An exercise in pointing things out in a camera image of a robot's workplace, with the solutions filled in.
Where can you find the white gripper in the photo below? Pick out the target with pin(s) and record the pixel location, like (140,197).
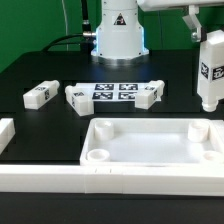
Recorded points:
(191,12)

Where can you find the white desk top tray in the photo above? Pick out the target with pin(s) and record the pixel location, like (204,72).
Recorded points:
(153,142)

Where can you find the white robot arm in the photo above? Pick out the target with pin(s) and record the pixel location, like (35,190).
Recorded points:
(120,37)

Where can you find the white left obstacle block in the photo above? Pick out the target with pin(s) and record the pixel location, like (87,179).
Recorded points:
(7,132)

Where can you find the white front obstacle bar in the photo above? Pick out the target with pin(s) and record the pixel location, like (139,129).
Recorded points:
(197,181)

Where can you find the white marker base plate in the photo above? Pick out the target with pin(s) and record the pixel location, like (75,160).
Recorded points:
(118,92)

